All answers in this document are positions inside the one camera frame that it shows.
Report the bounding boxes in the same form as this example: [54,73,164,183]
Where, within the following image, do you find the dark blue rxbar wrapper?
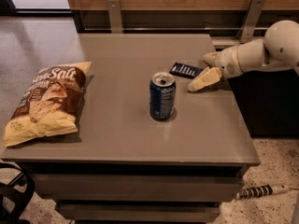
[170,63,202,79]

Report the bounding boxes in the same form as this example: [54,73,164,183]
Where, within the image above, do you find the brown sea salt chip bag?
[4,62,92,147]

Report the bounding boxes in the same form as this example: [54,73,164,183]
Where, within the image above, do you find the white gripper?
[188,46,243,92]

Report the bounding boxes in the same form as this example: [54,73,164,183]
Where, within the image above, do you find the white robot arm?
[188,21,299,92]

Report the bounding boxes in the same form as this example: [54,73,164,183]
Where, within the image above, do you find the grey drawer cabinet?
[3,35,260,224]

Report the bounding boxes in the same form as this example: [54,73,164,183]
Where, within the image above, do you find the striped black white rod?
[235,184,290,200]

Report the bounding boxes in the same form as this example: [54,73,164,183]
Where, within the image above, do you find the blue soda can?
[149,72,176,121]

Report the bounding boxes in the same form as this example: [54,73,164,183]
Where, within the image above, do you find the left metal bracket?
[107,0,123,34]

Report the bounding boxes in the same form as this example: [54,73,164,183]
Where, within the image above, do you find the black chair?
[0,162,35,224]

